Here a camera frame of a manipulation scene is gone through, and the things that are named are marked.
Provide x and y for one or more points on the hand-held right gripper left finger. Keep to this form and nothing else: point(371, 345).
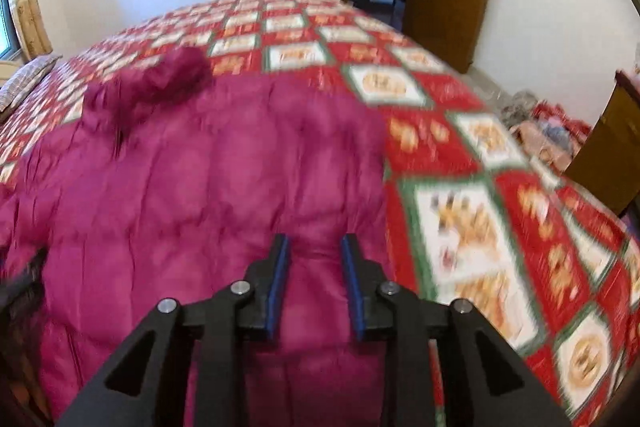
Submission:
point(280, 287)

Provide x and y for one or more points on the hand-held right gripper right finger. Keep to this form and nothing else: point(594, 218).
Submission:
point(351, 287)

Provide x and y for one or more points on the magenta down jacket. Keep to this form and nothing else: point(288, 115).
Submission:
point(225, 157)

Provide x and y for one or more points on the pile of clothes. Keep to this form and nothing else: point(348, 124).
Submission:
point(545, 132)

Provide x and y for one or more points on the red patterned bed blanket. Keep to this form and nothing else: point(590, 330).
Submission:
point(450, 142)

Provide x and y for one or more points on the brown wooden cabinet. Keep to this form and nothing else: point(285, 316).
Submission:
point(610, 157)

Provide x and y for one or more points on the striped pillow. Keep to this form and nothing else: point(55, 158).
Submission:
point(25, 82)

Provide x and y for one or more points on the beige curtain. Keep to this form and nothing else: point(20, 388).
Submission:
point(30, 17)

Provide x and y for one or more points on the window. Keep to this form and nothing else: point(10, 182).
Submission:
point(7, 27)

